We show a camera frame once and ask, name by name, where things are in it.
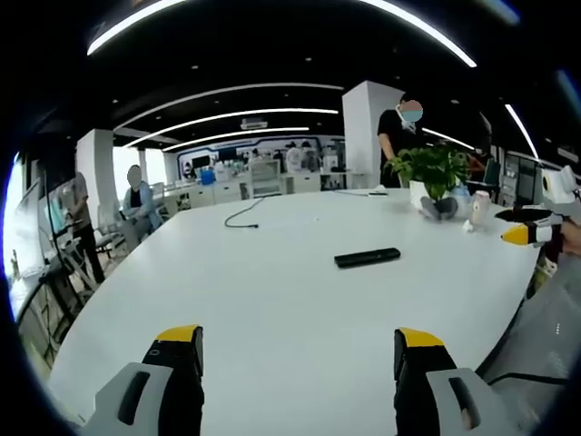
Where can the small white object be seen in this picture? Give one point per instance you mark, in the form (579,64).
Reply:
(467,226)

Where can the white shelf rack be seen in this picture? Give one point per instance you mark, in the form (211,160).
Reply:
(264,178)

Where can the small white bottle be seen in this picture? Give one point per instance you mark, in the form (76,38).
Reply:
(479,206)

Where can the office chair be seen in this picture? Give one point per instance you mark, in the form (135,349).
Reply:
(106,238)

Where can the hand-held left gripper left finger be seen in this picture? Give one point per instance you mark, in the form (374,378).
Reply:
(150,386)

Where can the flat object on table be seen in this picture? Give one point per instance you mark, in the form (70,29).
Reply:
(377,192)

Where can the white square pillar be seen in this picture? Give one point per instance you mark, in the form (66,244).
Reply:
(96,172)
(363,136)

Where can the green potted plant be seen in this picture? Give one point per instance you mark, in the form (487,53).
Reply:
(431,175)

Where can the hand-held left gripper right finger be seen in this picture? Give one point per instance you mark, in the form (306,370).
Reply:
(436,386)

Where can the black remote control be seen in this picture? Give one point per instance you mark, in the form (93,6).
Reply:
(367,257)

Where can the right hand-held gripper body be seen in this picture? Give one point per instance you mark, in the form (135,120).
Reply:
(554,186)

